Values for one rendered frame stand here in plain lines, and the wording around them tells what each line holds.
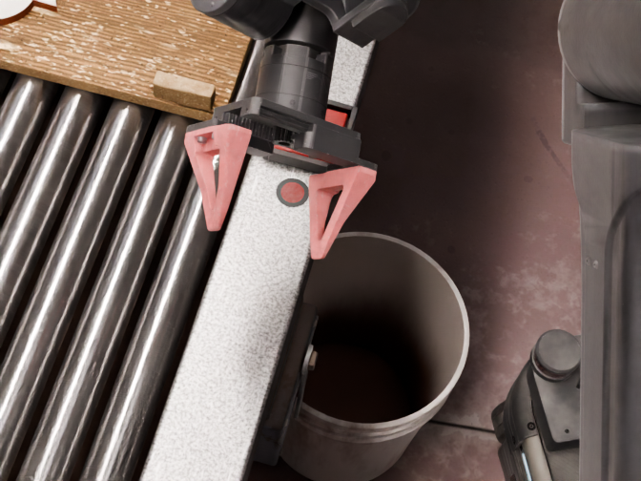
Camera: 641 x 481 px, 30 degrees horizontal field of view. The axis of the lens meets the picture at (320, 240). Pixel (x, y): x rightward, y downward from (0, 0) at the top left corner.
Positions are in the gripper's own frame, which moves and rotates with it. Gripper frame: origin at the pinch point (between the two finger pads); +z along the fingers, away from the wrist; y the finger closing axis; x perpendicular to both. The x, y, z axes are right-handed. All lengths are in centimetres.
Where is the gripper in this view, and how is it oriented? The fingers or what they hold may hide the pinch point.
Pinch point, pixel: (269, 234)
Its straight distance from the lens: 92.1
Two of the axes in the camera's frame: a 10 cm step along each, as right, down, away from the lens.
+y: -8.0, -2.3, -5.6
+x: 5.8, -0.6, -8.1
